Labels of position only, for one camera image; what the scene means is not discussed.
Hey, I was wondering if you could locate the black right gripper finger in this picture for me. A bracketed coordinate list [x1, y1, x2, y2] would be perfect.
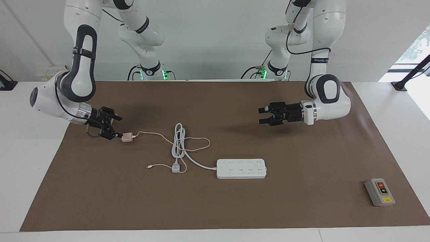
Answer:
[100, 125, 124, 140]
[101, 106, 123, 121]

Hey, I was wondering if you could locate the thin pink charging cable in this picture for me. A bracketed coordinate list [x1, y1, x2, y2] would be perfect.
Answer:
[133, 131, 211, 174]

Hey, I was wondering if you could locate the white power strip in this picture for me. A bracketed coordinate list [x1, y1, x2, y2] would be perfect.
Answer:
[216, 159, 268, 179]

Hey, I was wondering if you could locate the black desk clamp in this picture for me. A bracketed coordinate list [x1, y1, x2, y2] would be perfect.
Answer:
[0, 70, 18, 91]

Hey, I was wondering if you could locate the brown table mat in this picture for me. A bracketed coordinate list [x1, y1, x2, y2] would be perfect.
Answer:
[19, 81, 430, 232]

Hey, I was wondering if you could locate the black slanted stand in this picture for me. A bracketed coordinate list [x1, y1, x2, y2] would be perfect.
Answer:
[391, 54, 430, 92]

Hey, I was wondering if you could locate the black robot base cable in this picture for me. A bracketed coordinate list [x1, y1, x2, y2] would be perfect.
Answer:
[127, 65, 142, 81]
[241, 50, 273, 80]

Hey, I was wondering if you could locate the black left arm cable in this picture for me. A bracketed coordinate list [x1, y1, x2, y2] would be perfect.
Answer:
[285, 0, 332, 56]

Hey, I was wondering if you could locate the white power cord with plug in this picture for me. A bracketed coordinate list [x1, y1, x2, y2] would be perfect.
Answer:
[171, 123, 218, 174]

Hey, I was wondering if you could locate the white wall socket box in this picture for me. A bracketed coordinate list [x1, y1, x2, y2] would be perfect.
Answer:
[35, 65, 68, 82]

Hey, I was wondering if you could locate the grey on-off switch box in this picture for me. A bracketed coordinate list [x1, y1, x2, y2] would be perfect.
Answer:
[364, 178, 396, 207]

